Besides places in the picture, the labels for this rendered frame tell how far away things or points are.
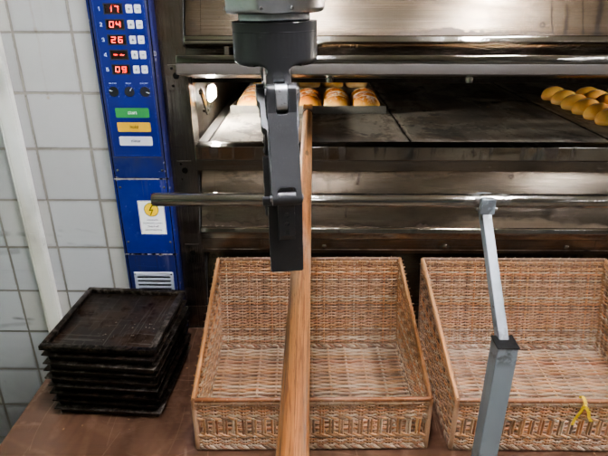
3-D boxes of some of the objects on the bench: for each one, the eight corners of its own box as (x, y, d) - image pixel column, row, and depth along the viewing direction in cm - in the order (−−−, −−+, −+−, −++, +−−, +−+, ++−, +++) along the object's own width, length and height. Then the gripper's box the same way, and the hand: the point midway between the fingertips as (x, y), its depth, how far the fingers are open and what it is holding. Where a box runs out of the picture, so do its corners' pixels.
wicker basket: (220, 332, 168) (214, 254, 157) (396, 331, 169) (403, 253, 158) (192, 453, 124) (181, 357, 113) (431, 451, 124) (443, 356, 113)
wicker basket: (410, 332, 168) (417, 254, 157) (587, 333, 168) (607, 255, 157) (446, 452, 124) (460, 357, 113) (687, 455, 123) (726, 359, 112)
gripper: (233, 14, 57) (245, 198, 66) (227, 24, 35) (246, 305, 43) (302, 12, 58) (305, 195, 67) (339, 22, 35) (337, 299, 44)
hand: (281, 229), depth 55 cm, fingers open, 13 cm apart
